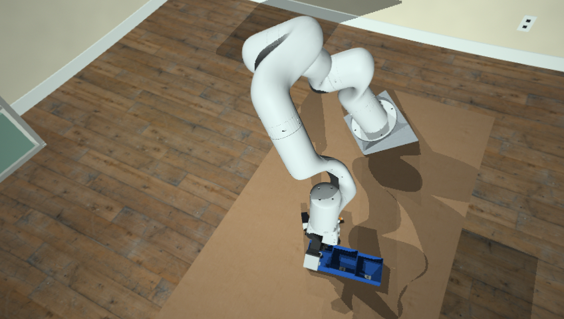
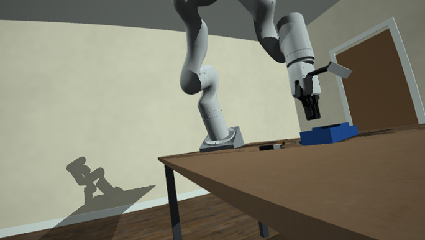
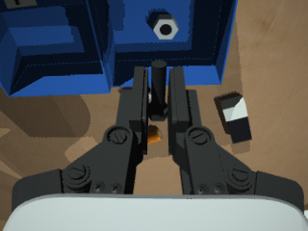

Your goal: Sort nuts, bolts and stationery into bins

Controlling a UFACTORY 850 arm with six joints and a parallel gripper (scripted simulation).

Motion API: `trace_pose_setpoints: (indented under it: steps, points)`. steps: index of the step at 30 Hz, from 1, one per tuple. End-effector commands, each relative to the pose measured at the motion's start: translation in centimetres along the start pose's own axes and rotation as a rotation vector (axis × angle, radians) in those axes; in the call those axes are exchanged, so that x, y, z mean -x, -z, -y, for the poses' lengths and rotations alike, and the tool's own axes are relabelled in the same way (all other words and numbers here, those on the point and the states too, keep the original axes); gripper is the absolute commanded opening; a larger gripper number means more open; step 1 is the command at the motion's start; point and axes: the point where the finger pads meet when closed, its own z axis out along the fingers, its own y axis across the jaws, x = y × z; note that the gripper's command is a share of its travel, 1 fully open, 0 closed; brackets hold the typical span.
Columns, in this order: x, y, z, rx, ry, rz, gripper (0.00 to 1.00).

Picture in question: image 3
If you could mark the blue open-top bin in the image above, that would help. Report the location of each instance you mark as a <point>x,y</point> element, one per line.
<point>52,51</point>

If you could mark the grey hex nut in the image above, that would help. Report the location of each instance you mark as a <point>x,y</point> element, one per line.
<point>165,26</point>

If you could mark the orange battery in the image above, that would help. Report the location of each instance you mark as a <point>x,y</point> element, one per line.
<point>154,135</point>

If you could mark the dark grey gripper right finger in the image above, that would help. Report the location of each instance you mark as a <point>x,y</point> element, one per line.
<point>212,169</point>

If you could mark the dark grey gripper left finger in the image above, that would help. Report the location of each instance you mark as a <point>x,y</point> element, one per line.
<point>109,167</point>

